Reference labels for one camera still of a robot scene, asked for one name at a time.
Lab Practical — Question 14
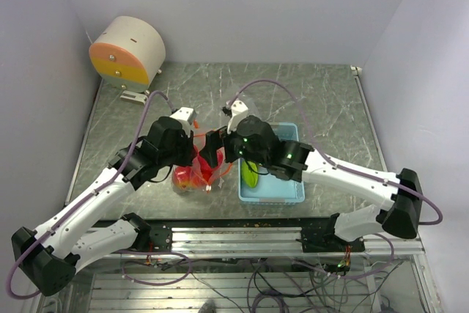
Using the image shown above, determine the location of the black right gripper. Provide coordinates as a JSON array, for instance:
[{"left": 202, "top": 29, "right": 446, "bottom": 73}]
[{"left": 199, "top": 123, "right": 268, "bottom": 169}]

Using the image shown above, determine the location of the red apple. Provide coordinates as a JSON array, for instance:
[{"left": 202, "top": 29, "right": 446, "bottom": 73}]
[
  {"left": 197, "top": 150, "right": 224, "bottom": 185},
  {"left": 171, "top": 166, "right": 196, "bottom": 191}
]

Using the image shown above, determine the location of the clear zip top bag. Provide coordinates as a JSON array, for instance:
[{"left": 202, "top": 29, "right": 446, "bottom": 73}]
[{"left": 170, "top": 89, "right": 259, "bottom": 195}]

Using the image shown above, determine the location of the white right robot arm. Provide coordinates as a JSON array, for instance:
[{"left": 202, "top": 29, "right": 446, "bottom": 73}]
[{"left": 200, "top": 115, "right": 422, "bottom": 251}]

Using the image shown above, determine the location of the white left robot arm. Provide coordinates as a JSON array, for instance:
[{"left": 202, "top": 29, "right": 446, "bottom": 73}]
[{"left": 12, "top": 109, "right": 195, "bottom": 296}]

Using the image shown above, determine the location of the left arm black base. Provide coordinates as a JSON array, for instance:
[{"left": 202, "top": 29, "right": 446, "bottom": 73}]
[{"left": 121, "top": 213, "right": 172, "bottom": 253}]

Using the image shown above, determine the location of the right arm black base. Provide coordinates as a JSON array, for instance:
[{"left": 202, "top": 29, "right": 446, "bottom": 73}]
[{"left": 298, "top": 213, "right": 365, "bottom": 253}]

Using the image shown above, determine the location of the green fruit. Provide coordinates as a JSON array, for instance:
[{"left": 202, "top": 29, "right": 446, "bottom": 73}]
[{"left": 240, "top": 161, "right": 259, "bottom": 188}]

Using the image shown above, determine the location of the blue plastic basket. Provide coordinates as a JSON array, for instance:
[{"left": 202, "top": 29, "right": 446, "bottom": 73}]
[{"left": 237, "top": 122, "right": 306, "bottom": 206}]

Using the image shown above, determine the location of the round beige drawer box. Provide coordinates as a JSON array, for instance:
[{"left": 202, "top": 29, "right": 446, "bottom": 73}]
[{"left": 89, "top": 15, "right": 166, "bottom": 93}]

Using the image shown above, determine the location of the white corner clip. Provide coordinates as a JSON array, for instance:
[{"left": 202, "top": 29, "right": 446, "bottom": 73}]
[{"left": 350, "top": 65, "right": 363, "bottom": 76}]

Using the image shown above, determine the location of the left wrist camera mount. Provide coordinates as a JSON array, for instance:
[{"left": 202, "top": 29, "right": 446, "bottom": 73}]
[{"left": 170, "top": 107, "right": 197, "bottom": 133}]

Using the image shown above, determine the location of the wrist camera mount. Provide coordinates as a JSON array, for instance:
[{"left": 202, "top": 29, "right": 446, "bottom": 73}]
[
  {"left": 170, "top": 107, "right": 197, "bottom": 133},
  {"left": 222, "top": 99, "right": 249, "bottom": 134}
]

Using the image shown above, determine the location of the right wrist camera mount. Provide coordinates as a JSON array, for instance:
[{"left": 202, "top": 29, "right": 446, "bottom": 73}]
[{"left": 222, "top": 99, "right": 249, "bottom": 134}]

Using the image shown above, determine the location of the small white bracket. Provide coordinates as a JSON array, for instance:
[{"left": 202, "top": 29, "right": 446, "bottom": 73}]
[{"left": 120, "top": 90, "right": 148, "bottom": 106}]

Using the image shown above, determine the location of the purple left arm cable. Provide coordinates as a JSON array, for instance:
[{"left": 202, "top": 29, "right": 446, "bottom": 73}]
[{"left": 7, "top": 89, "right": 175, "bottom": 299}]

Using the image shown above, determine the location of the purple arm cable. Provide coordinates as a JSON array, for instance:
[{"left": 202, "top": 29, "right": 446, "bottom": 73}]
[
  {"left": 7, "top": 89, "right": 175, "bottom": 299},
  {"left": 226, "top": 78, "right": 443, "bottom": 281}
]

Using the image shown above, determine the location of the aluminium rail frame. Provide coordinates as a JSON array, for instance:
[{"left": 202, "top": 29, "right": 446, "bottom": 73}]
[{"left": 40, "top": 227, "right": 426, "bottom": 259}]

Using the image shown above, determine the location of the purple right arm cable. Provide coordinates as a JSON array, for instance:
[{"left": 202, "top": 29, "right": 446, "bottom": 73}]
[{"left": 226, "top": 78, "right": 443, "bottom": 281}]

